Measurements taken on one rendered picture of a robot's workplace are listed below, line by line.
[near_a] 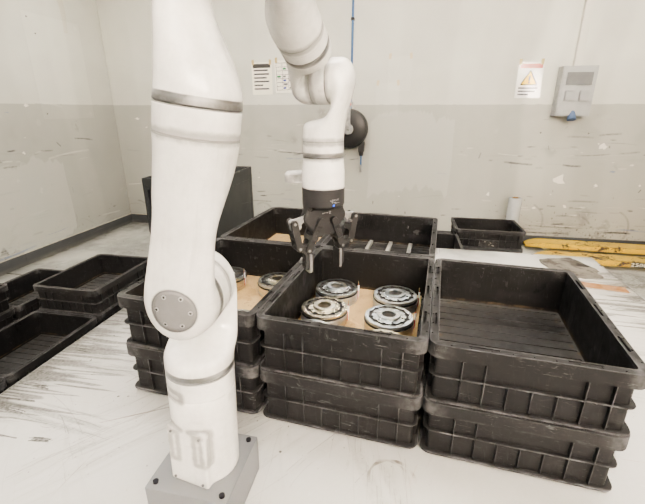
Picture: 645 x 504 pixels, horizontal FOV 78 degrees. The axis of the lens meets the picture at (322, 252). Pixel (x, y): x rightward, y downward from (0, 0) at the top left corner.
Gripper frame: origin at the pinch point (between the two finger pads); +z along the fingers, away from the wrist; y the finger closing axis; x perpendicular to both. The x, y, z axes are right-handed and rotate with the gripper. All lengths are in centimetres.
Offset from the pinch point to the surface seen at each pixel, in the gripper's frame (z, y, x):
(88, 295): 43, -47, 109
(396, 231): 13, 52, 43
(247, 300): 17.4, -7.8, 24.9
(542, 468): 28.0, 21.1, -35.3
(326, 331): 8.0, -5.3, -10.7
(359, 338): 8.3, -1.3, -14.6
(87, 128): -8, -42, 424
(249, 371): 19.0, -15.8, -0.2
